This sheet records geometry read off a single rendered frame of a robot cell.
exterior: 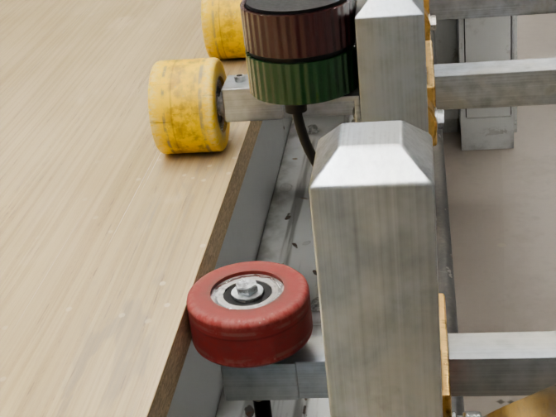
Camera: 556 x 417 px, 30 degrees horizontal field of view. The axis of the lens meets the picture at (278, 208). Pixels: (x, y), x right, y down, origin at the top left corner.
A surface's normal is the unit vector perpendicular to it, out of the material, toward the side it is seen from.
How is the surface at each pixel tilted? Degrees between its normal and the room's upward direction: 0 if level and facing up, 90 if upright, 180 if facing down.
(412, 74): 90
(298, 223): 0
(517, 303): 0
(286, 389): 90
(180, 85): 42
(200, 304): 0
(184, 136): 109
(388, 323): 90
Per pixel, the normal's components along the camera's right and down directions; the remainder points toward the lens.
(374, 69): -0.11, 0.45
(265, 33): -0.57, 0.42
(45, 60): -0.10, -0.89
